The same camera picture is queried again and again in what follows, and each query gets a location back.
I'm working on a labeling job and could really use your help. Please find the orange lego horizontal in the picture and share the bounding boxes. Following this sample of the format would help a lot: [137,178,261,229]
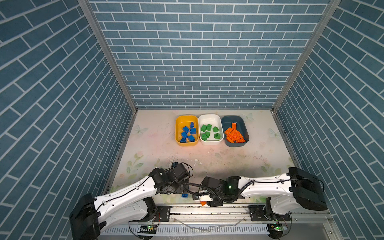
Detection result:
[236,138,246,143]

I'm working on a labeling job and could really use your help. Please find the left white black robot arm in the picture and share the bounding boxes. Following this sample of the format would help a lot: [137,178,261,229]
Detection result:
[70,163,194,240]

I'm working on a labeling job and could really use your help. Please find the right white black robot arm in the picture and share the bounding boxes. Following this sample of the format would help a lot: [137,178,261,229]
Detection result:
[181,167,328,220]

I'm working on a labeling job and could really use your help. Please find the white vent grille strip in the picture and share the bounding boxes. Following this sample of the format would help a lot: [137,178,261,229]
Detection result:
[101,224,269,237]

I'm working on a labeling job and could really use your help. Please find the yellow plastic container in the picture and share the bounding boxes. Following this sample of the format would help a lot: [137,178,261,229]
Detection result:
[175,115,200,147]

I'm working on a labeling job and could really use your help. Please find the left circuit board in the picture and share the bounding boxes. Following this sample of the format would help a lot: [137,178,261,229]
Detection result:
[137,225,158,235]

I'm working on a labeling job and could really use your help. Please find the circuit board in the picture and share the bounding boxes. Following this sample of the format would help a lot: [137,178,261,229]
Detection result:
[137,225,158,235]
[267,224,288,240]

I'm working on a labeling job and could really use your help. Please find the white plastic container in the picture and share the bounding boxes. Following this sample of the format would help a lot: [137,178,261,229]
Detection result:
[198,114,224,145]

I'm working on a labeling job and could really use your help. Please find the dark teal plastic container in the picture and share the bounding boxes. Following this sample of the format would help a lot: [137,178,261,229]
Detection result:
[221,115,250,147]

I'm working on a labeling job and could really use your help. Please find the right circuit board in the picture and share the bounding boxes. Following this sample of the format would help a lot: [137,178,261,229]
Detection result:
[267,224,288,240]

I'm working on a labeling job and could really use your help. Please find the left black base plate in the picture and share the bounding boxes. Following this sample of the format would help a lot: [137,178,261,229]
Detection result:
[151,206,171,223]

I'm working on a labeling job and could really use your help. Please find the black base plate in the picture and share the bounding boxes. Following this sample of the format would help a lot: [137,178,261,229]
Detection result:
[248,205,292,222]
[151,206,171,223]

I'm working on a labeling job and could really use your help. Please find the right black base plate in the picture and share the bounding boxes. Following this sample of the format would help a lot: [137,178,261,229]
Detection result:
[248,205,292,222]

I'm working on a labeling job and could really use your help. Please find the aluminium front rail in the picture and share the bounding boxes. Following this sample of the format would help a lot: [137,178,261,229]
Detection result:
[104,203,334,225]

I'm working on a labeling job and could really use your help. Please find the left aluminium corner post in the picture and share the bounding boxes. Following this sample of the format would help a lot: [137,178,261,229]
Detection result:
[78,0,138,114]

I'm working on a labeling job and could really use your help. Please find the aluminium corner post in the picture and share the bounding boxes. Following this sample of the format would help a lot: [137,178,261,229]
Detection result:
[78,0,138,114]
[272,0,341,115]

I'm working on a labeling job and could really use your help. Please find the right aluminium corner post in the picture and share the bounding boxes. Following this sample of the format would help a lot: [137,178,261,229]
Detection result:
[272,0,341,115]

